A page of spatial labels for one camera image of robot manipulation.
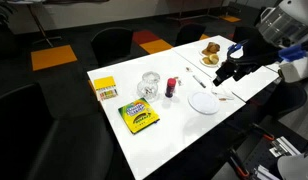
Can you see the large white round plate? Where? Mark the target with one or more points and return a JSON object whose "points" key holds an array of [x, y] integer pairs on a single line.
{"points": [[204, 102]]}

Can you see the small brown candy wrapper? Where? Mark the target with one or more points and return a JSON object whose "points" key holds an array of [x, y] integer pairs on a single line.
{"points": [[222, 99]]}

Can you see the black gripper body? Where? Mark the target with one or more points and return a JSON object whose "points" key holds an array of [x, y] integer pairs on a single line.
{"points": [[242, 65]]}

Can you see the green potted plant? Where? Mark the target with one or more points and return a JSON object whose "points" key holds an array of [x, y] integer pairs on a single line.
{"points": [[0, 15]]}

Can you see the silver metal bracket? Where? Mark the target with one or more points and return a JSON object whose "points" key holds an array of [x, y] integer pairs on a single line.
{"points": [[283, 146]]}

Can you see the large brown bread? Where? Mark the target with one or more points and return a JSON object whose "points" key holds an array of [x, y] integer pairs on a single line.
{"points": [[206, 51]]}

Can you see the black white marker pen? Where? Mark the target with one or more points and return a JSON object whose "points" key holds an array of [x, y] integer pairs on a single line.
{"points": [[199, 81]]}

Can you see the small white plate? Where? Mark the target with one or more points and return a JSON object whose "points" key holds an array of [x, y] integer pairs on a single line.
{"points": [[210, 65]]}

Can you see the striped yellow bread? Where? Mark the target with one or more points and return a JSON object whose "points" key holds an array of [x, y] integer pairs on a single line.
{"points": [[212, 59]]}

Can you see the yellow coloured pencil box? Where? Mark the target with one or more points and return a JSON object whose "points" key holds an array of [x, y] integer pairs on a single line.
{"points": [[105, 87]]}

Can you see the black office chair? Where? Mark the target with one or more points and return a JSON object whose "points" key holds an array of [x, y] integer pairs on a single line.
{"points": [[189, 33], [112, 45], [285, 100], [44, 140]]}

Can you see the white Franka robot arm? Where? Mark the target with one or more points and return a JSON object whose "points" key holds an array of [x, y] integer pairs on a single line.
{"points": [[289, 20]]}

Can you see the clear crystal glass bowl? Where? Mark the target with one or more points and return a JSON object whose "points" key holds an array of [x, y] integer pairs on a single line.
{"points": [[150, 77]]}

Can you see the orange black clamp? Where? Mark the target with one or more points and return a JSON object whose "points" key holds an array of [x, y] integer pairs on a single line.
{"points": [[239, 165], [262, 132]]}

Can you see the cut glass bowl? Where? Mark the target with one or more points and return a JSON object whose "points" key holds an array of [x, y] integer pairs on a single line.
{"points": [[147, 92]]}

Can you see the red capped spice bottle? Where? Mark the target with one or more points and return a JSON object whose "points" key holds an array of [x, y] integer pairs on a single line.
{"points": [[170, 87]]}

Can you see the dark cross topped bread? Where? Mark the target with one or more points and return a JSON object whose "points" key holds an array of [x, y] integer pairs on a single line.
{"points": [[214, 46]]}

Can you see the small white side table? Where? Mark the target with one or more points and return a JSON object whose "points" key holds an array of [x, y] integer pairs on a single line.
{"points": [[40, 26]]}

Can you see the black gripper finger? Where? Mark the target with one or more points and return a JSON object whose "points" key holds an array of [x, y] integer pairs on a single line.
{"points": [[219, 76], [236, 75]]}

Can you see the white paper napkin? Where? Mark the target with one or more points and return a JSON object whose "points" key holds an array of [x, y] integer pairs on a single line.
{"points": [[224, 94]]}

